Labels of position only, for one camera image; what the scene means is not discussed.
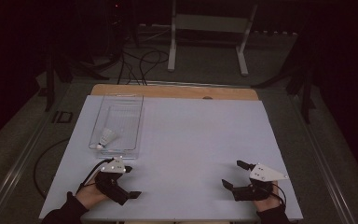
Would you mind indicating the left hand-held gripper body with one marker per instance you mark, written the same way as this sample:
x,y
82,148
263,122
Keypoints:
x,y
113,180

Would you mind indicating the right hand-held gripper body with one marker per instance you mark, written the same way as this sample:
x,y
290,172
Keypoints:
x,y
265,173

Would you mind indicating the white shuttlecock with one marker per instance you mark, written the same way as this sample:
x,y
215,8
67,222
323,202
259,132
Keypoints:
x,y
107,137

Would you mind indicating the clear plastic container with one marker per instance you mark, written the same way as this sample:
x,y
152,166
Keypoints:
x,y
124,124

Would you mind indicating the person's left hand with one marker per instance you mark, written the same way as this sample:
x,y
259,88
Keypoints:
x,y
88,196

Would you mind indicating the person's right hand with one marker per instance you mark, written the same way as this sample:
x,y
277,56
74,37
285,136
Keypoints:
x,y
267,203

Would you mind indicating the white table cover sheet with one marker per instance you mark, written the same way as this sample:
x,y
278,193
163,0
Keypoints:
x,y
199,140

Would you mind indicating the black tripod stand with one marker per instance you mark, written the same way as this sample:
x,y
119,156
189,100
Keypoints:
x,y
50,81
306,93

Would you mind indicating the white metal stand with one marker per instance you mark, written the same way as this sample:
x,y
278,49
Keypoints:
x,y
208,23

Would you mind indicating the metal floor rail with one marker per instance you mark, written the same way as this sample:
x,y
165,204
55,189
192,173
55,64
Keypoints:
x,y
15,161
323,161

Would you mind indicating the black rectangular floor frame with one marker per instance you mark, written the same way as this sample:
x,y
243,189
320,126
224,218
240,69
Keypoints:
x,y
56,117

